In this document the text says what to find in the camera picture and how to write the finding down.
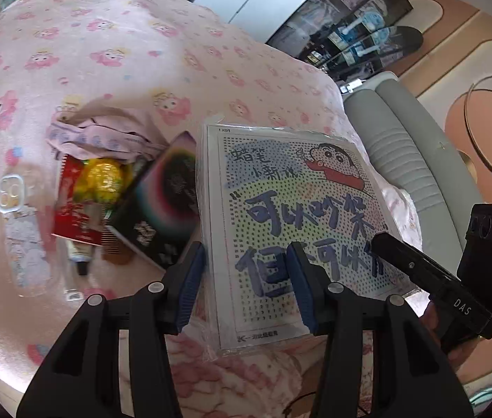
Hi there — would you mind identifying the pink printed cloth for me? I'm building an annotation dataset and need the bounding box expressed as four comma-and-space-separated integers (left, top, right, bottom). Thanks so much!
46, 98, 172, 162

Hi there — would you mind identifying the black glass cabinet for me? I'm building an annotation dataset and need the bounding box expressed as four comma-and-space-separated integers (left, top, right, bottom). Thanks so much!
265, 0, 425, 83

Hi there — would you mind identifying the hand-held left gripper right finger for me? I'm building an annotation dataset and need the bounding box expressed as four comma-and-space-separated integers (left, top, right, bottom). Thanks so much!
291, 248, 475, 418

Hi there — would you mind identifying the person's right hand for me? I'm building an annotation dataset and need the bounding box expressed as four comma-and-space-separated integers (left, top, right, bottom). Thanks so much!
420, 302, 485, 362

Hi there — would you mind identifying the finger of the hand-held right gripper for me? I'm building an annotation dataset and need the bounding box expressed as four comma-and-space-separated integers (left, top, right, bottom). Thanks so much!
372, 232, 492, 340

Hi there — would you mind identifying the pink printed blanket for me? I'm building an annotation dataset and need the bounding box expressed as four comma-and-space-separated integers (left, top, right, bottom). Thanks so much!
0, 0, 423, 401

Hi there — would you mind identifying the red printed packet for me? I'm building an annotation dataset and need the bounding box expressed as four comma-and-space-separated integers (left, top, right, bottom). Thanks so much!
51, 157, 118, 247

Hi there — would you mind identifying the grey ribbed chair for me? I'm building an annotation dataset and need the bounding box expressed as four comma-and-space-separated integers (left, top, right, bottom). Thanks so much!
342, 74, 492, 253

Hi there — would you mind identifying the cartoon picture board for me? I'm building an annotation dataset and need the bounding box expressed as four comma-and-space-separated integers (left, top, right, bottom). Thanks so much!
200, 115, 418, 353

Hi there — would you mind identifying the black box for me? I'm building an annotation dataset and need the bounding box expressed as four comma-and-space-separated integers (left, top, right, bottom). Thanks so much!
109, 131, 198, 271

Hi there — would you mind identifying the silver tube with black cap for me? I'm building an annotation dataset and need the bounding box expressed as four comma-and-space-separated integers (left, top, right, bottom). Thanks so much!
67, 239, 99, 276

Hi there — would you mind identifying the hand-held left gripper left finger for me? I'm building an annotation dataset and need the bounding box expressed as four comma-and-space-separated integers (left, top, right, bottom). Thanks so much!
16, 240, 207, 418

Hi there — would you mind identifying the brown wooden comb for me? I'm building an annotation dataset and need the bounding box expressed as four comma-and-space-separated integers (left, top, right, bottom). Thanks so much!
100, 222, 135, 266

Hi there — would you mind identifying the clear cartoon phone case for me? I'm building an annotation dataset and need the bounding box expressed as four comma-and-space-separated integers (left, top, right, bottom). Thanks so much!
0, 174, 53, 288

